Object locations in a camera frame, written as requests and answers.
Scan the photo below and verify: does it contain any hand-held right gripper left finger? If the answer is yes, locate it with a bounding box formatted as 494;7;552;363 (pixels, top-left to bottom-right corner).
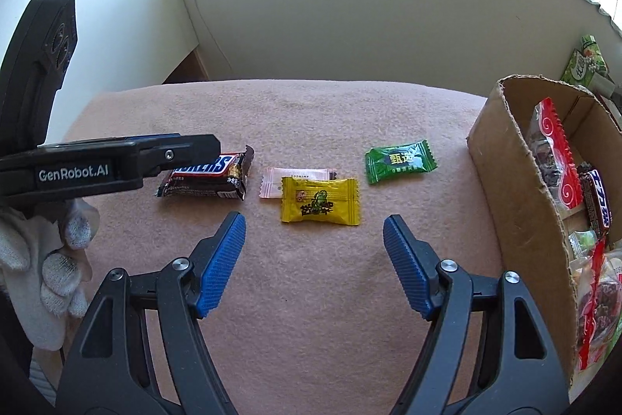
56;211;246;415

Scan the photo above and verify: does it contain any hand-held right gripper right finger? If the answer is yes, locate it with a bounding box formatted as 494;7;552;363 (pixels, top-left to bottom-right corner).
383;215;569;415

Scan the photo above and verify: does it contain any brown chocolate bar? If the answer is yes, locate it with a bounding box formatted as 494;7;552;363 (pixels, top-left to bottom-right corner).
155;145;256;202

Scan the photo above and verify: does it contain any yellow candy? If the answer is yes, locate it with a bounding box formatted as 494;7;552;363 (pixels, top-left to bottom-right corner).
281;176;361;226

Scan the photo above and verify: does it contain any cardboard box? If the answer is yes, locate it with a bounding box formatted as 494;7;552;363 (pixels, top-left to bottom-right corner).
467;75;622;396

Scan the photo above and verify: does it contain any clear green-filled candy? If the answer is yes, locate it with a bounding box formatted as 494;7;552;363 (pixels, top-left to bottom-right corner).
568;228;598;253

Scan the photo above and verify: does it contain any small red-edged clear snack packet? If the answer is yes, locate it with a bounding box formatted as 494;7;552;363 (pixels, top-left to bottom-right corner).
576;240;622;372

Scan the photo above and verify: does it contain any large red-edged clear snack packet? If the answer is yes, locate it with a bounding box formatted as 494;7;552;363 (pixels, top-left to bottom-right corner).
527;98;584;212

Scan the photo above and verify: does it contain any chocolate bar blue-white label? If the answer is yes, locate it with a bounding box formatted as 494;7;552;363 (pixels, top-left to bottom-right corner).
578;162;614;237

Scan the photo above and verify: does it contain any person's left hand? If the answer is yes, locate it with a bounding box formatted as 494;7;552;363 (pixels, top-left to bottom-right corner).
0;198;100;350

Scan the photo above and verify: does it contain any pink-white candy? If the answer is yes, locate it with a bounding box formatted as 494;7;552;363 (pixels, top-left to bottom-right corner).
259;167;338;200

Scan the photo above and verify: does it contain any green candy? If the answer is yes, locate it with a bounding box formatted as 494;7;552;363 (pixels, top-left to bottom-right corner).
364;139;437;185

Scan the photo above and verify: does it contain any green white paper bag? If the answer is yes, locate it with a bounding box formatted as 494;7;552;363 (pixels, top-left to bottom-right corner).
561;48;610;95

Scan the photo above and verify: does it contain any green packet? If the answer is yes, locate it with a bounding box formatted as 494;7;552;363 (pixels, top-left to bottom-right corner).
578;35;603;56

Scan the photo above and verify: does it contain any grey power cord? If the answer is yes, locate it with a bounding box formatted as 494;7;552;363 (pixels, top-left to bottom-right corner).
175;0;234;79

